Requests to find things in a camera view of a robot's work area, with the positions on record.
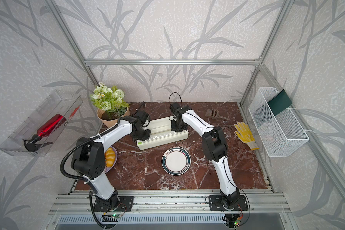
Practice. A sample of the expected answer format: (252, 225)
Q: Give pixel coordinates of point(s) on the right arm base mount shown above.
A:
(218, 203)

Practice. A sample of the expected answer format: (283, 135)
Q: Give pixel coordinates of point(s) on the brown slotted spatula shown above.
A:
(214, 114)

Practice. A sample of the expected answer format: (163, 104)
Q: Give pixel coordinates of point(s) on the purple plate of toy food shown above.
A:
(110, 158)

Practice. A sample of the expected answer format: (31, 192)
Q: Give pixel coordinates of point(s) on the yellow work glove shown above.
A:
(245, 135)

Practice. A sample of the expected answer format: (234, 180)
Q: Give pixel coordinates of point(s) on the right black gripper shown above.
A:
(174, 129)

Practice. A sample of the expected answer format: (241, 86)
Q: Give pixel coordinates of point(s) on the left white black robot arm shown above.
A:
(87, 161)

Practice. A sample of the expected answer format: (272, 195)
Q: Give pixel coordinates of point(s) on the aluminium front rail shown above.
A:
(172, 201)

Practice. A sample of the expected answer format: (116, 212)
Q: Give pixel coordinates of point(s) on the dark green card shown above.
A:
(279, 103)

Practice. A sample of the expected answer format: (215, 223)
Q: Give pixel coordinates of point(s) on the cream plastic wrap dispenser box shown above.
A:
(161, 134)

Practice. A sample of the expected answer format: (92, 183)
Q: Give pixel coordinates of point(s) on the red spray bottle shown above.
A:
(56, 122)

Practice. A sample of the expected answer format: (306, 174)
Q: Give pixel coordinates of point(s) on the beige flower pot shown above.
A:
(109, 120)

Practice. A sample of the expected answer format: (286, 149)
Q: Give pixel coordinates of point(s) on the clear plastic wall bin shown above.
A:
(57, 102)

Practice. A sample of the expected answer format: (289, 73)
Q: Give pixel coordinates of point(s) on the white green artificial flowers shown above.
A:
(110, 101)

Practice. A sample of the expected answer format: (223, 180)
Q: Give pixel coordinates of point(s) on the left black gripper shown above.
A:
(146, 138)

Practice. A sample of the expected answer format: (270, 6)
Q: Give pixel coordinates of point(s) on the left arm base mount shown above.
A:
(120, 204)

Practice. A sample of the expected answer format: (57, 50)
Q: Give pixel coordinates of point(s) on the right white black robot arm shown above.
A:
(214, 146)

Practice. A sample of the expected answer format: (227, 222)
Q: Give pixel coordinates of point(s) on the white plate green red rim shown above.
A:
(176, 161)

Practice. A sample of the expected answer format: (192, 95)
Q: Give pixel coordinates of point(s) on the white wire mesh basket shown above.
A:
(281, 135)

